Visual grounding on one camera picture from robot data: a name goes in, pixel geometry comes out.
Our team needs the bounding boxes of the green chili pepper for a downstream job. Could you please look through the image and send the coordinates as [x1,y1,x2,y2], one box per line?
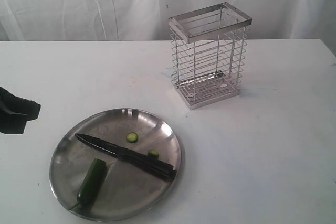
[68,158,107,210]

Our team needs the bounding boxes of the round stainless steel plate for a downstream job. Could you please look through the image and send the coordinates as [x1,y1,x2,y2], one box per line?
[49,108,183,222]

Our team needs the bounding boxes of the black knife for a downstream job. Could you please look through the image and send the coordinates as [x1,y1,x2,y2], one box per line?
[75,133,177,179]

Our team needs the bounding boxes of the metal wire utensil rack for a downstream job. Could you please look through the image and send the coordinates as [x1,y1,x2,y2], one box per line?
[169,2,252,110]

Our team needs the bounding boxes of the green wedge-shaped fruit slice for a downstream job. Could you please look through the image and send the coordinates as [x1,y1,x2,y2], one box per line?
[126,132,139,143]

